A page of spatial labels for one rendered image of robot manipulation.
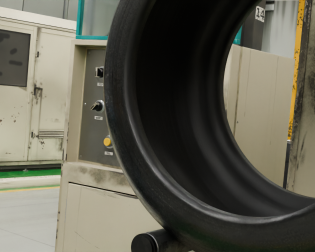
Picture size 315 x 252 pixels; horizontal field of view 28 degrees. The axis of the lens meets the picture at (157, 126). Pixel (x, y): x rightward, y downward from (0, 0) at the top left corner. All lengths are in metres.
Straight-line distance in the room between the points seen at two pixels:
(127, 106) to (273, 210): 0.34
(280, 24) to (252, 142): 9.49
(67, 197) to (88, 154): 0.14
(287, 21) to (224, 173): 10.02
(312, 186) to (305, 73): 0.21
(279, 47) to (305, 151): 9.95
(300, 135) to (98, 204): 0.79
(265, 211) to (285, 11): 10.13
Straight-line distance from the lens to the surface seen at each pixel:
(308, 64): 1.20
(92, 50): 1.91
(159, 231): 0.96
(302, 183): 1.20
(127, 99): 0.93
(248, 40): 11.04
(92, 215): 1.84
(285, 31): 11.12
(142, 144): 0.92
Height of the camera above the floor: 1.13
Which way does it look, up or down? 3 degrees down
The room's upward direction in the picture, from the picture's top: 5 degrees clockwise
